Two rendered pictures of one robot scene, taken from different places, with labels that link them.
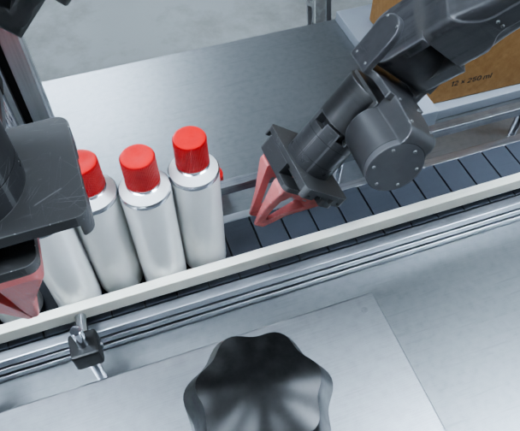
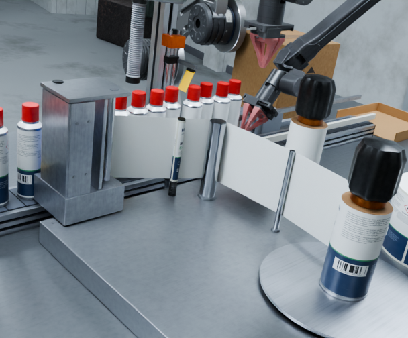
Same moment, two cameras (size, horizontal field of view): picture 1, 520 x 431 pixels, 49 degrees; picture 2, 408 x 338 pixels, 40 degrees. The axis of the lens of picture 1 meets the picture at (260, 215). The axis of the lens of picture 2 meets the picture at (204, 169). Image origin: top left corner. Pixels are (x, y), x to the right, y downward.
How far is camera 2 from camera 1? 1.22 m
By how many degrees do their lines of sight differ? 35
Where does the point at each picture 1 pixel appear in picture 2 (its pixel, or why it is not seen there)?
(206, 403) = (311, 78)
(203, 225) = (235, 121)
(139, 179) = (226, 90)
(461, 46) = (309, 53)
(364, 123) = (286, 76)
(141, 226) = (221, 113)
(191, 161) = (237, 88)
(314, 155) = (267, 95)
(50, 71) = not seen: outside the picture
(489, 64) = (291, 103)
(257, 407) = (321, 78)
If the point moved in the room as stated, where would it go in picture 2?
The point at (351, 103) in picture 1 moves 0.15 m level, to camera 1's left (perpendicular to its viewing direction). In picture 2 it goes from (277, 76) to (230, 74)
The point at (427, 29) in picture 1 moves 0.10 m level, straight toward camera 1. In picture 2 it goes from (299, 48) to (307, 56)
